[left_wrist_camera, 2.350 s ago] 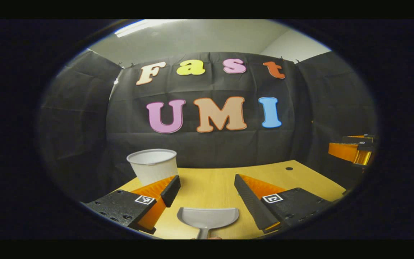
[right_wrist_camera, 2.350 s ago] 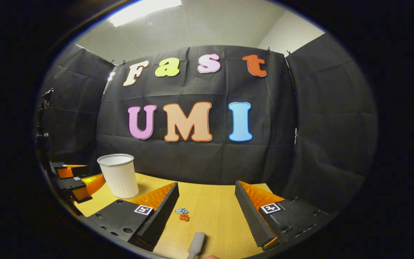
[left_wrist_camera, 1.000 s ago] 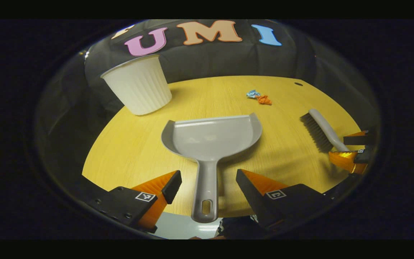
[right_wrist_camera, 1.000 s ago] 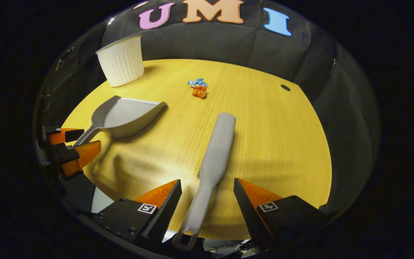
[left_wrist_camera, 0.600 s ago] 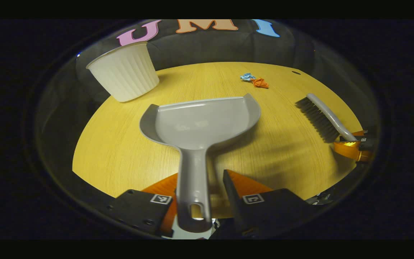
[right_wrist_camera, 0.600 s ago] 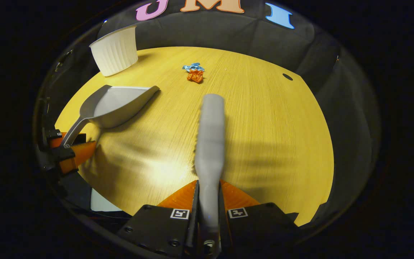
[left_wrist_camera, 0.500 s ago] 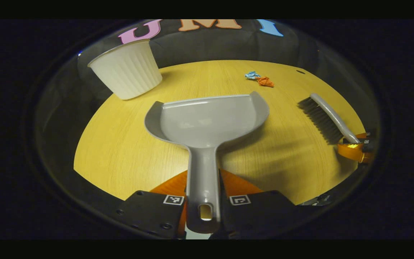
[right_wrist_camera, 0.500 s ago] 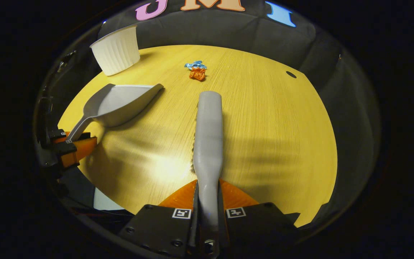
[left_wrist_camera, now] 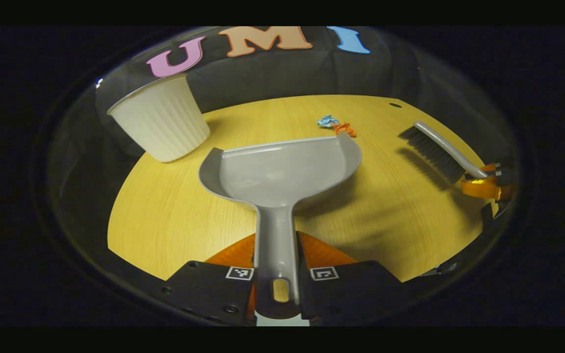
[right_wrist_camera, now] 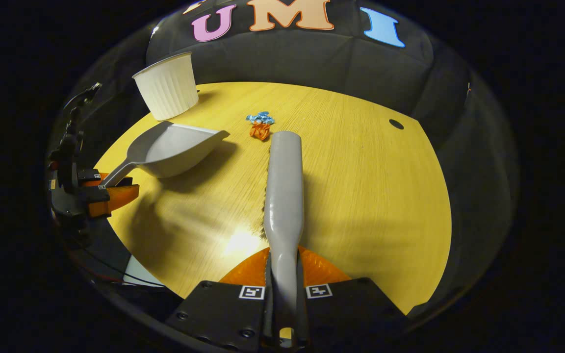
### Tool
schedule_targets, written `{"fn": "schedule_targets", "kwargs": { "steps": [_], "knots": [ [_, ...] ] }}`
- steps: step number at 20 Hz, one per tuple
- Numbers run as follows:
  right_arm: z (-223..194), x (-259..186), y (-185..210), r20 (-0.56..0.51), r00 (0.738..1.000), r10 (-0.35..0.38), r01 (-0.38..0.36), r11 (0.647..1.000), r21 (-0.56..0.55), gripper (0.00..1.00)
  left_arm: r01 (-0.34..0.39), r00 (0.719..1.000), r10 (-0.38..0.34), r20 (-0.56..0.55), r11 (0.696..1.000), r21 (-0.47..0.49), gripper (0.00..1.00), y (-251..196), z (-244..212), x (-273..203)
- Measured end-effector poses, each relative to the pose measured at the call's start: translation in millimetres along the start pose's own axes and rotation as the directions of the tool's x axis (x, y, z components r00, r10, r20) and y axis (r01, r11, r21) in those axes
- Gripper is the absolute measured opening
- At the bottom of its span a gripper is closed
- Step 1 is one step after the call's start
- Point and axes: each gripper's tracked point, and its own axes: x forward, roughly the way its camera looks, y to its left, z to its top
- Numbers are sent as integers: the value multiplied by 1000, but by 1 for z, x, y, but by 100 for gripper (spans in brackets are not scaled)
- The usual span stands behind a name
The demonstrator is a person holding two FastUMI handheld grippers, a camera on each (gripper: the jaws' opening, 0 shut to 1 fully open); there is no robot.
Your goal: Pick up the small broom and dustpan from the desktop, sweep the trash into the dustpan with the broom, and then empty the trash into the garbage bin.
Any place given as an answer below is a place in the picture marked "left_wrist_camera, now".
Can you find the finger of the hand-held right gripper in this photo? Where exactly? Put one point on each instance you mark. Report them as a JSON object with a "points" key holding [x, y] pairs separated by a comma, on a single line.
{"points": [[478, 189], [500, 170]]}

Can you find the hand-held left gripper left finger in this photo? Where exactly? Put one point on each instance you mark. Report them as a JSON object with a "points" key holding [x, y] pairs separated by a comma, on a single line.
{"points": [[204, 289]]}

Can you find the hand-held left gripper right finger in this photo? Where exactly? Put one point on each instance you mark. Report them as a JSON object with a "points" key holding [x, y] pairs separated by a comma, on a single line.
{"points": [[351, 289]]}

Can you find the small grey broom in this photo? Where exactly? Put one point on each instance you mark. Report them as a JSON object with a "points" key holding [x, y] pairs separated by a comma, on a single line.
{"points": [[434, 149]]}

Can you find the grey plastic dustpan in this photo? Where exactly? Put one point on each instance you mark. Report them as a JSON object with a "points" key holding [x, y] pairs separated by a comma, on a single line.
{"points": [[277, 171]]}

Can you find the orange paper scrap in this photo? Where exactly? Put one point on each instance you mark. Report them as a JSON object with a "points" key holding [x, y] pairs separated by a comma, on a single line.
{"points": [[345, 129]]}

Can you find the blue paper scrap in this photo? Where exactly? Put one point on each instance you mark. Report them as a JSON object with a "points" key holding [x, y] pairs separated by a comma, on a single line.
{"points": [[327, 121]]}

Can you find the wooden desktop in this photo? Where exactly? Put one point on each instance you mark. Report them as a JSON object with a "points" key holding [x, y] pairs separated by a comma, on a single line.
{"points": [[174, 215]]}

